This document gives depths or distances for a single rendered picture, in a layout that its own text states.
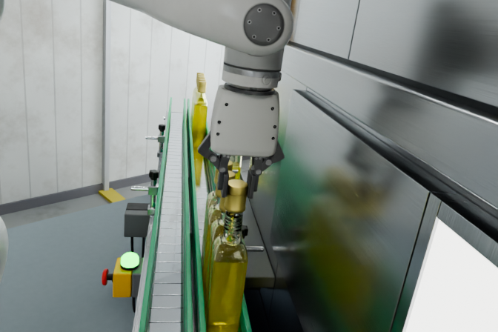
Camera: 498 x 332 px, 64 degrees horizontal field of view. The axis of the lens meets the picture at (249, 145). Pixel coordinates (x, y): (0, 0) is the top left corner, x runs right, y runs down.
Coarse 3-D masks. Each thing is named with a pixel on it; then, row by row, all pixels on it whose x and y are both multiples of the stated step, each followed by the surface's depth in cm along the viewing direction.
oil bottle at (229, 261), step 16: (240, 240) 66; (224, 256) 64; (240, 256) 65; (224, 272) 65; (240, 272) 66; (208, 288) 70; (224, 288) 66; (240, 288) 67; (208, 304) 68; (224, 304) 67; (240, 304) 68; (208, 320) 68; (224, 320) 68
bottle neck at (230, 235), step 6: (228, 216) 64; (234, 216) 64; (240, 216) 64; (228, 222) 64; (234, 222) 64; (240, 222) 65; (228, 228) 65; (234, 228) 64; (240, 228) 65; (228, 234) 65; (234, 234) 65; (240, 234) 66; (228, 240) 65; (234, 240) 65
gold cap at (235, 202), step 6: (234, 180) 64; (240, 180) 65; (228, 186) 62; (234, 186) 62; (240, 186) 62; (246, 186) 63; (228, 192) 63; (234, 192) 62; (240, 192) 62; (246, 192) 63; (228, 198) 63; (234, 198) 62; (240, 198) 62; (246, 198) 64; (228, 204) 63; (234, 204) 63; (240, 204) 63; (228, 210) 63; (234, 210) 63; (240, 210) 63
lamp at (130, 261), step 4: (132, 252) 100; (124, 256) 98; (128, 256) 98; (132, 256) 98; (136, 256) 99; (124, 260) 97; (128, 260) 97; (132, 260) 97; (136, 260) 98; (120, 264) 98; (124, 264) 97; (128, 264) 97; (132, 264) 97; (136, 264) 98; (124, 268) 97; (128, 268) 97; (132, 268) 98
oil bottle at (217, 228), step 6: (216, 222) 72; (210, 228) 73; (216, 228) 70; (222, 228) 70; (210, 234) 72; (216, 234) 70; (222, 234) 70; (210, 240) 72; (210, 246) 71; (210, 252) 71; (210, 258) 71; (204, 288) 78; (204, 294) 77; (204, 300) 77
